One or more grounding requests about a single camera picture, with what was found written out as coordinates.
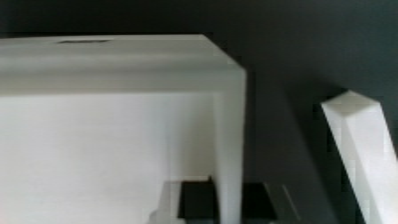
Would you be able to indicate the white U-shaped table fence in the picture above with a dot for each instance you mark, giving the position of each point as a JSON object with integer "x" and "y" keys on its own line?
{"x": 362, "y": 140}

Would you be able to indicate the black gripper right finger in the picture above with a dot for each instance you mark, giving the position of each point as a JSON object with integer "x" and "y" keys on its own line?
{"x": 266, "y": 205}

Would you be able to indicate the white drawer with knob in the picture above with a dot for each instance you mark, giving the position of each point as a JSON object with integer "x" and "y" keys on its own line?
{"x": 121, "y": 123}

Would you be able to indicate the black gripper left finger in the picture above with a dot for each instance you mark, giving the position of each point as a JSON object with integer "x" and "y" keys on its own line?
{"x": 188, "y": 203}

